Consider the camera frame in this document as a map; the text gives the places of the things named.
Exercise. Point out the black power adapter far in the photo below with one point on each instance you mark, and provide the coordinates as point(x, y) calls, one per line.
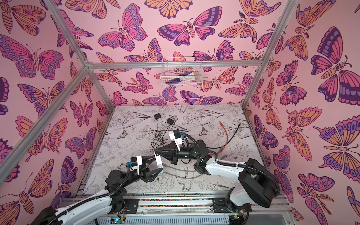
point(157, 116)

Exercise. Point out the aluminium frame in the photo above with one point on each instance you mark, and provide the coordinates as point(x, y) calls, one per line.
point(87, 69)

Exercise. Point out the black power adapter near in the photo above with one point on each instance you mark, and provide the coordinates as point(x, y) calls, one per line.
point(170, 121)

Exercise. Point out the front aluminium rail base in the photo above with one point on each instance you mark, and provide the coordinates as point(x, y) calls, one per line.
point(191, 209)

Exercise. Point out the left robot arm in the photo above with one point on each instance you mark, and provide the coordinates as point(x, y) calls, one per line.
point(109, 199)

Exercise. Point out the black power adapter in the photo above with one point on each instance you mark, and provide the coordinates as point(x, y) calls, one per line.
point(170, 121)
point(157, 116)

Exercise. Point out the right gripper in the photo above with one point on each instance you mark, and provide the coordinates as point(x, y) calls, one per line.
point(174, 154)

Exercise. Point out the white wire basket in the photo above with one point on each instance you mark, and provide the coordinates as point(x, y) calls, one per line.
point(182, 72)

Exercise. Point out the black adapter cable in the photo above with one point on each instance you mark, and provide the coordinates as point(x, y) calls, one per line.
point(158, 140)

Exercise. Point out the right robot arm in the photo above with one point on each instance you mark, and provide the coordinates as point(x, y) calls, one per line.
point(257, 184)

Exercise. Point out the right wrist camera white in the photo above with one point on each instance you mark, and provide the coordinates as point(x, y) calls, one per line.
point(175, 136)

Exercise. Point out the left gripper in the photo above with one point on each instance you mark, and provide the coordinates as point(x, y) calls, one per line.
point(143, 172)

